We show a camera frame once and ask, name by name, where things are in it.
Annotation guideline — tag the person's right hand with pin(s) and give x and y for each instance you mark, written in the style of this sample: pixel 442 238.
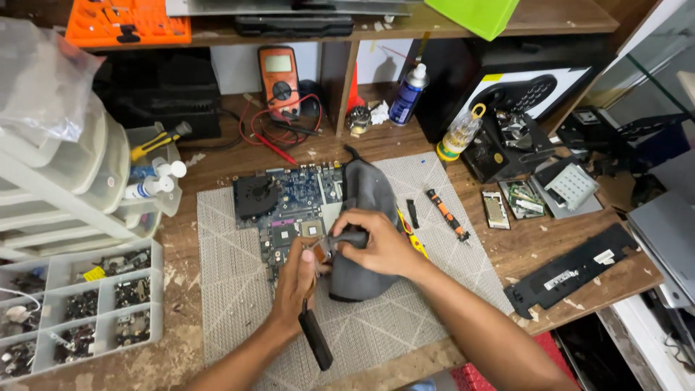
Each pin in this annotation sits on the person's right hand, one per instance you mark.
pixel 388 247

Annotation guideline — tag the person's left hand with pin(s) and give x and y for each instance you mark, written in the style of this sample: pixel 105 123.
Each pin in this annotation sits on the person's left hand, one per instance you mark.
pixel 290 293

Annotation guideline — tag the grey cloth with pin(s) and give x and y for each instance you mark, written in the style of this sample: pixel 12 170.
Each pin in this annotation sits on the grey cloth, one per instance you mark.
pixel 365 187

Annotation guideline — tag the yellow hand tool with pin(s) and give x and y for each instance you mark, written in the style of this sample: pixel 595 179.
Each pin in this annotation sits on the yellow hand tool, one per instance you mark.
pixel 415 241

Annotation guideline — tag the small black plastic piece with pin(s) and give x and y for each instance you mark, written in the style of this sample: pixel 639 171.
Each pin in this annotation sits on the small black plastic piece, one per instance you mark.
pixel 412 213

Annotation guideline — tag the grey patterned work mat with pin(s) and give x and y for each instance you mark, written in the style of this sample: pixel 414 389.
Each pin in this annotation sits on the grey patterned work mat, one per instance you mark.
pixel 239 282

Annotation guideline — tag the orange and black screwdriver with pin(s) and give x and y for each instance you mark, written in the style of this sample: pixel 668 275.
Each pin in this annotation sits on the orange and black screwdriver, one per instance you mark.
pixel 446 214

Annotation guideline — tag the blue laptop motherboard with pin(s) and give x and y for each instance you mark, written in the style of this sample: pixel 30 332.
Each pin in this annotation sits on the blue laptop motherboard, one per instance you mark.
pixel 293 195

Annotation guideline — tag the small silver card module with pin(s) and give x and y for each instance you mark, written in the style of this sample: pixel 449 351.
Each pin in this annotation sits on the small silver card module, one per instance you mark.
pixel 496 210

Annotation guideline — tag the round metal part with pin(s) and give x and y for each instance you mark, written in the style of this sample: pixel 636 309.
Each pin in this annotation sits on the round metal part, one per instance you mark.
pixel 358 120

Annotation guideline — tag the clear jar of screwdriver bits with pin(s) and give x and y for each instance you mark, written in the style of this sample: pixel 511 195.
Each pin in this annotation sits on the clear jar of screwdriver bits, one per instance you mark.
pixel 459 133

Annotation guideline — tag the crumpled white tissue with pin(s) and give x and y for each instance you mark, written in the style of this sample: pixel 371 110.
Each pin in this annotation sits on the crumpled white tissue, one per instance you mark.
pixel 380 113

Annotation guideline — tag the green memory modules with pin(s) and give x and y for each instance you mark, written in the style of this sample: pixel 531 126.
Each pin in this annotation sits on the green memory modules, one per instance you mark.
pixel 524 200

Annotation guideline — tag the red multimeter probe lead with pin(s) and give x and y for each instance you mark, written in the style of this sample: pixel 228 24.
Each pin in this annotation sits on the red multimeter probe lead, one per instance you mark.
pixel 274 147

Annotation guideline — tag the black metal box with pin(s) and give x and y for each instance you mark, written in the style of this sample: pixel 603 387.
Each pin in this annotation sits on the black metal box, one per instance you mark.
pixel 502 149

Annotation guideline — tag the blue spray can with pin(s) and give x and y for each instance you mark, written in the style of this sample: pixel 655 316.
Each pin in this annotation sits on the blue spray can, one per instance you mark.
pixel 407 98

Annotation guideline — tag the black multimeter probe lead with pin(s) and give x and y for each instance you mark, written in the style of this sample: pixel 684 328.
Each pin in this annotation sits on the black multimeter probe lead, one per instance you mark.
pixel 296 128

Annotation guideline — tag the clear plastic container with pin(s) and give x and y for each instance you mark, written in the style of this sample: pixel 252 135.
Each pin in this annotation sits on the clear plastic container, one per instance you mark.
pixel 163 201

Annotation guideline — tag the orange cone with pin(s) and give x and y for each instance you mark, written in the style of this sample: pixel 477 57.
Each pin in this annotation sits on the orange cone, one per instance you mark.
pixel 354 92

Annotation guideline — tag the white bottle with blue label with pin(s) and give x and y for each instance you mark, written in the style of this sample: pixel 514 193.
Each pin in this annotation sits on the white bottle with blue label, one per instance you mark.
pixel 146 188
pixel 163 169

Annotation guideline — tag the long black plastic cover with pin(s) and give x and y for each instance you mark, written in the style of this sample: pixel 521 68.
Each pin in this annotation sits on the long black plastic cover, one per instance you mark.
pixel 570 269

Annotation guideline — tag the grey metal drive caddy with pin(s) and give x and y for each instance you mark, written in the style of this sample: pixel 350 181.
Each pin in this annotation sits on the grey metal drive caddy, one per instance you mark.
pixel 570 187

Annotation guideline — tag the yellow and black screwdriver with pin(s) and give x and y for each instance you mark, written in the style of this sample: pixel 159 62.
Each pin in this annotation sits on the yellow and black screwdriver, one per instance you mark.
pixel 157 141

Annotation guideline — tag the orange digital multimeter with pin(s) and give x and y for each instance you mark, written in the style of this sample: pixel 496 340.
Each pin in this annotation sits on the orange digital multimeter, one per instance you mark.
pixel 278 76

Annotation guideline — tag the black box with keypad picture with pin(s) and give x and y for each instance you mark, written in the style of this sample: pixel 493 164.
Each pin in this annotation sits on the black box with keypad picture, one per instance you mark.
pixel 521 89

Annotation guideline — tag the clear compartment box of screws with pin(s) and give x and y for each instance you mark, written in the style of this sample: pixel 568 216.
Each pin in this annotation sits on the clear compartment box of screws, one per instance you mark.
pixel 81 309

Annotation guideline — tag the black flat case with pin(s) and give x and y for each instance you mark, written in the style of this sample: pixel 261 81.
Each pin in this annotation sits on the black flat case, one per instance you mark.
pixel 296 25

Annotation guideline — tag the black bag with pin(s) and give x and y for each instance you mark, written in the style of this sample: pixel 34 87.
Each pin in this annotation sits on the black bag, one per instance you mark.
pixel 157 92

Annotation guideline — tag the green plastic lid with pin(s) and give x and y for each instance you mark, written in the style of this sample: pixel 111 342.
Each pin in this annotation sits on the green plastic lid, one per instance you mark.
pixel 475 15

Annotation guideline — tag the heap of black parts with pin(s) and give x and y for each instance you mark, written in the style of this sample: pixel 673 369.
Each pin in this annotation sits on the heap of black parts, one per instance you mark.
pixel 619 136

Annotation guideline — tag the white plastic drawer unit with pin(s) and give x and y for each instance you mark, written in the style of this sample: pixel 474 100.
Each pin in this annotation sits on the white plastic drawer unit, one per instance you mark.
pixel 54 184

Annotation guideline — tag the wooden shelf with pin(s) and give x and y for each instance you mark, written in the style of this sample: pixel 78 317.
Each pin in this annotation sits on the wooden shelf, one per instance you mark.
pixel 543 19

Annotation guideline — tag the silver laptop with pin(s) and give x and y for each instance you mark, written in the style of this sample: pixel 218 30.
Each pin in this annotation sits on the silver laptop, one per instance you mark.
pixel 668 239

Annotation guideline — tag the orange tool case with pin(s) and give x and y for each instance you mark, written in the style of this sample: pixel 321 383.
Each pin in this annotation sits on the orange tool case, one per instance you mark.
pixel 127 24

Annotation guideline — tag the clear plastic bag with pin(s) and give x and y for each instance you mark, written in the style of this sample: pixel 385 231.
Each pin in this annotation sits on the clear plastic bag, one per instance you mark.
pixel 38 81

